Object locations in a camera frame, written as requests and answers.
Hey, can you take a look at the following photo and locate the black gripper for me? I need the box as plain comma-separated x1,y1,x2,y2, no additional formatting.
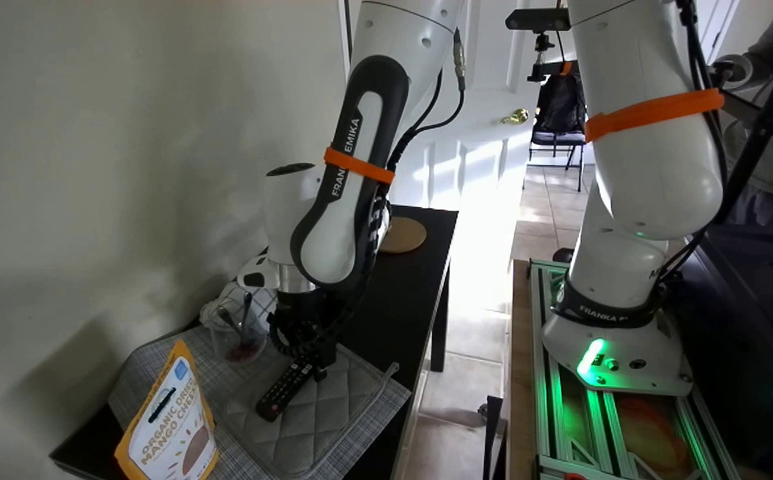
263,290,343,383

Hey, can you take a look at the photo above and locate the black Samsung remote control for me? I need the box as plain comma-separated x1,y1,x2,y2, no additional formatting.
254,358,318,424

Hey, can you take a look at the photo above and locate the grey quilted pot holder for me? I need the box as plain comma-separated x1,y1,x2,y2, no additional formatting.
243,350,414,478

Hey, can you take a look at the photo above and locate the clear drinking glass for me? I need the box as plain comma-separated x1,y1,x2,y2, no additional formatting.
211,303,270,366

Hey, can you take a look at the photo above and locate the white checkered cloth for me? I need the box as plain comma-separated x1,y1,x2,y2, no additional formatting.
197,251,283,332

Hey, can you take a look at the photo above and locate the black side table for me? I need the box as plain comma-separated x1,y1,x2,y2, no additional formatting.
47,202,461,480

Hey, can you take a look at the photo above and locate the round cork mat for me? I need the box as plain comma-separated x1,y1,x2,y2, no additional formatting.
378,212,431,259

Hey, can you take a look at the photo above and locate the orange white box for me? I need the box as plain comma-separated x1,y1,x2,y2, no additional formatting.
111,342,221,480

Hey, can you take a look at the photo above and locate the black chair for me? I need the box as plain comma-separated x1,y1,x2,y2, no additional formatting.
529,62,590,194

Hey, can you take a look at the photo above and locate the black tripod pole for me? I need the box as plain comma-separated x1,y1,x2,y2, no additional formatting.
716,16,773,223

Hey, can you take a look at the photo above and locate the narrow orange strap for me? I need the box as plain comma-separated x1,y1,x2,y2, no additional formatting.
322,146,397,186

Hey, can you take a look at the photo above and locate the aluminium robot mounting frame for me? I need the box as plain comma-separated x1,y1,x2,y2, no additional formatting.
529,256,744,480

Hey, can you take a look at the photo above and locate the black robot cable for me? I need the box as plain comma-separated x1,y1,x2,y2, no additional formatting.
383,24,470,172

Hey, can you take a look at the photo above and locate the black camera on stand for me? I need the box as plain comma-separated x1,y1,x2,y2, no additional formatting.
503,4,573,82

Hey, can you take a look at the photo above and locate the wide orange strap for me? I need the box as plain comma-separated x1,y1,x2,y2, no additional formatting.
583,86,728,143

